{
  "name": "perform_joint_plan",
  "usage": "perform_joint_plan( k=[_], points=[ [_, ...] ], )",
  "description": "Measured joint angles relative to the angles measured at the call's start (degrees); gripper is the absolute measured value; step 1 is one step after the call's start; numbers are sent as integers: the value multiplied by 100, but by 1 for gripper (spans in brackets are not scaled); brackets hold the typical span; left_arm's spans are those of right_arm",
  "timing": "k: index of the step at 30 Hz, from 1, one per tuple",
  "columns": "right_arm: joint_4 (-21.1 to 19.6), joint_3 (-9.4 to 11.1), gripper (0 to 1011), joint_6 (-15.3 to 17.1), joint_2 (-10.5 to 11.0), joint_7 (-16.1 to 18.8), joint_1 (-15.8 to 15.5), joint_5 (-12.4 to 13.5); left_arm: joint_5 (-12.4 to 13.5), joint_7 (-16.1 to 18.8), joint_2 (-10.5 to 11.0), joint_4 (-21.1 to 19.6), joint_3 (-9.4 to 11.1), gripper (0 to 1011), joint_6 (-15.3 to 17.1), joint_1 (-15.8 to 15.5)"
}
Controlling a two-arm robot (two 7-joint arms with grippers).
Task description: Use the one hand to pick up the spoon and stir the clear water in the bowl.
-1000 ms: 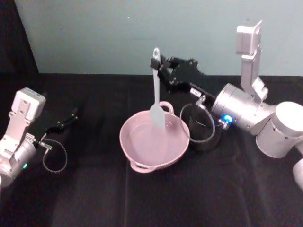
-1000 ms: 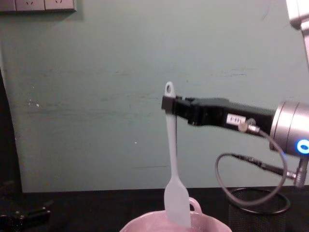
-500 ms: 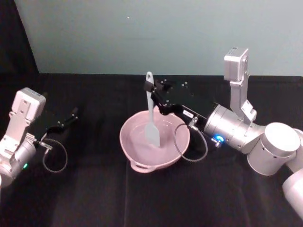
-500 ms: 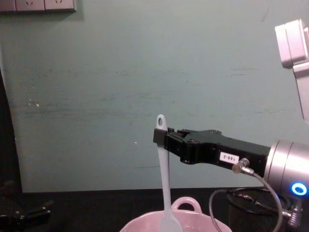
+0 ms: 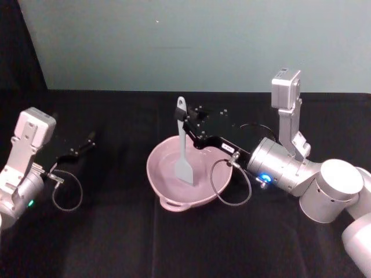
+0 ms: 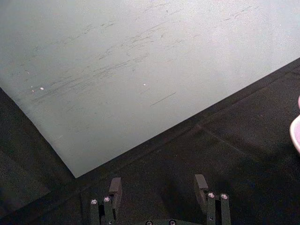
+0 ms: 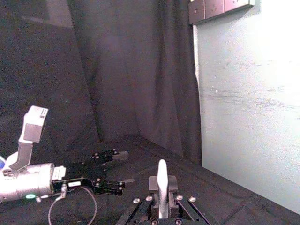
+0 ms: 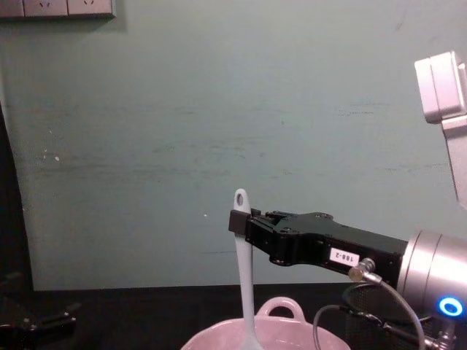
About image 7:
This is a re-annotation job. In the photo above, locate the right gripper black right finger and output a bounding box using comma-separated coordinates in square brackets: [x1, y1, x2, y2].
[162, 159, 211, 225]

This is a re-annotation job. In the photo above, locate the thin dark gripper cable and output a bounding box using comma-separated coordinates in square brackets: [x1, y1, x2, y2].
[47, 184, 98, 225]

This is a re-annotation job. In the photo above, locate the black cloth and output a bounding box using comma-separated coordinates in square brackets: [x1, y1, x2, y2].
[0, 0, 300, 225]

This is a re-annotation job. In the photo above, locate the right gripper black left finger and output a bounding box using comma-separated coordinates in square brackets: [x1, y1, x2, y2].
[116, 159, 164, 225]

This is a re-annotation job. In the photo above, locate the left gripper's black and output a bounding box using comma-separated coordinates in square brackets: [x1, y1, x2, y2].
[52, 149, 136, 196]

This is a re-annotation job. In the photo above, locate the dark panelled wall box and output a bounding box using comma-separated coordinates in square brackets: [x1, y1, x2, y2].
[188, 0, 256, 25]

